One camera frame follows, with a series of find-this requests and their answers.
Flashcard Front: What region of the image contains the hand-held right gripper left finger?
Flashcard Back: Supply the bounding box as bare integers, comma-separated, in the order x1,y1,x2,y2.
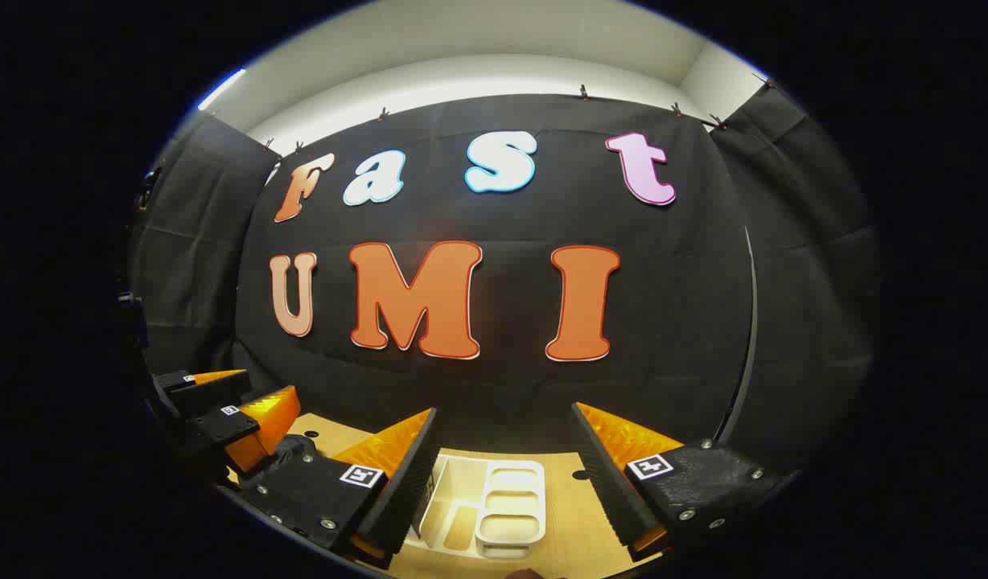
238,407,443,570

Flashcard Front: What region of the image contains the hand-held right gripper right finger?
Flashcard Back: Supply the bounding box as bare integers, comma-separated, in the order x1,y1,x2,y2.
571,402,801,564

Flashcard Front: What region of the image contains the white bookshelf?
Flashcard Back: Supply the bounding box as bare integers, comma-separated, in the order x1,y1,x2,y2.
414,453,548,560

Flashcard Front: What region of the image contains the black backdrop cloth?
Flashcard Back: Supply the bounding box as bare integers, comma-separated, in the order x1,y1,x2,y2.
128,84,877,483

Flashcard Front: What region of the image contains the row of black cloth clips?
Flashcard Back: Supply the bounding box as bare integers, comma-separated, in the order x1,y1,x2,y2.
261,74,776,154

